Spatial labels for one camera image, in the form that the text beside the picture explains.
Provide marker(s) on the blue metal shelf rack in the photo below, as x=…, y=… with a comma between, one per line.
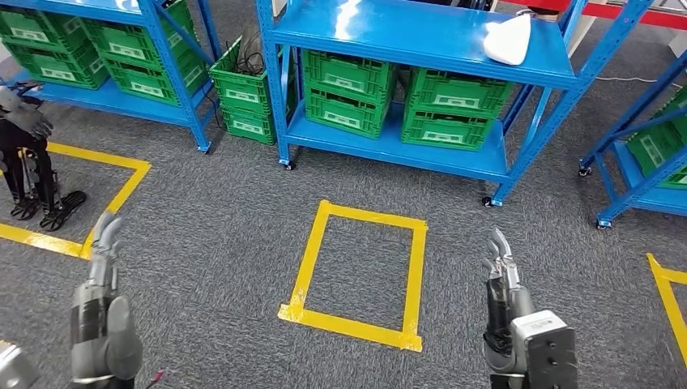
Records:
x=660, y=201
x=418, y=32
x=123, y=107

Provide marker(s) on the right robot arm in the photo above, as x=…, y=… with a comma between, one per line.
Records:
x=504, y=380

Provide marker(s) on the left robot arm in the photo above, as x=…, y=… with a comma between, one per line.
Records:
x=102, y=385

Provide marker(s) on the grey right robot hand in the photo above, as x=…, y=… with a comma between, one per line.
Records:
x=520, y=306

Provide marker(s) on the white plastic shell part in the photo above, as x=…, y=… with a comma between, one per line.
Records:
x=507, y=40

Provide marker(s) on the black legged humanoid robot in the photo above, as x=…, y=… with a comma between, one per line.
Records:
x=21, y=139

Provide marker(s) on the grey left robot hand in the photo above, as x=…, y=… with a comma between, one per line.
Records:
x=91, y=333

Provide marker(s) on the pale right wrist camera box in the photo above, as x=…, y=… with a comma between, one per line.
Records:
x=547, y=349

